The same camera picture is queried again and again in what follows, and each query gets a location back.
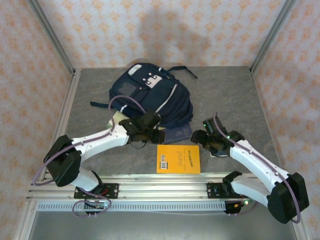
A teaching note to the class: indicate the navy notebook with plant print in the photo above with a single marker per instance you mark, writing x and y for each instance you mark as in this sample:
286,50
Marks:
180,133

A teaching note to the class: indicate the green white notepad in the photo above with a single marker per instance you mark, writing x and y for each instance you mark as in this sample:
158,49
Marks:
116,120

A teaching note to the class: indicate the navy blue backpack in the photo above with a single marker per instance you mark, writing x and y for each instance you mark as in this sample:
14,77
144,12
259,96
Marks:
155,100

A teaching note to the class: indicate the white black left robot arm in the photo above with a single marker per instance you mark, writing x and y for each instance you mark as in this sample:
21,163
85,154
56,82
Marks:
100,142

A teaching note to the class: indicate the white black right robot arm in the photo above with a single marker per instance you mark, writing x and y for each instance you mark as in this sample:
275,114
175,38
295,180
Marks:
255,162

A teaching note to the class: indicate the small circuit board green light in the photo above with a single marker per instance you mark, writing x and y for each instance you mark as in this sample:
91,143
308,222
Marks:
101,206
236,205

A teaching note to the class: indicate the grey sheet metal panel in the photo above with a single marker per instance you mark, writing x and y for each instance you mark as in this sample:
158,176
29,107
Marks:
162,225

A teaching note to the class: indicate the aluminium table edge rail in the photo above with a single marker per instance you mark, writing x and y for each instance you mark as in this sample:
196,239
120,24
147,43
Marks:
162,176

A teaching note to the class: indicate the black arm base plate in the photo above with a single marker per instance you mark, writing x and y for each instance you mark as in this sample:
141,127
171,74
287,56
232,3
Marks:
212,191
113,191

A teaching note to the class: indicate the wide aluminium base rail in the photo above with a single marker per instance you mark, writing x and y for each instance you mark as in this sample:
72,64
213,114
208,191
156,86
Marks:
162,191

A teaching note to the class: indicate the aluminium side rail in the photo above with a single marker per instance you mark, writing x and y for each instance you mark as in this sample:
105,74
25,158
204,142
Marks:
62,125

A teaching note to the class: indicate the aluminium frame post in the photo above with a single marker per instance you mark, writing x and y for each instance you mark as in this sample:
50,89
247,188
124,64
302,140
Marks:
271,37
53,37

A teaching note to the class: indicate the aluminium lower frame strut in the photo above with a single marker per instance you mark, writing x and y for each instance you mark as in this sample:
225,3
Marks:
298,230
27,220

